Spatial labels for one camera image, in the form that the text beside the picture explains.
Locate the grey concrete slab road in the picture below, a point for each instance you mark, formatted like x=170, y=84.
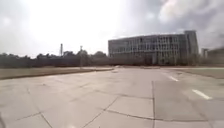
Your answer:
x=110, y=100

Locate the large curved white building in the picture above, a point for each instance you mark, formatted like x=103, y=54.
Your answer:
x=156, y=48

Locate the tall chimney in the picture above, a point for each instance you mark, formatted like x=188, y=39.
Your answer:
x=61, y=50

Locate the row of trees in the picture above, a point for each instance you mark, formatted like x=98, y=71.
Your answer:
x=50, y=60

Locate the dry grass field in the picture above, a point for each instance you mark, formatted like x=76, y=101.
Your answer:
x=36, y=71

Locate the white dashed road line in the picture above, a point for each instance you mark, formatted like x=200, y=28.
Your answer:
x=201, y=94

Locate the distant buildings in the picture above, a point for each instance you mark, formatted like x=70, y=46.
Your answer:
x=213, y=55

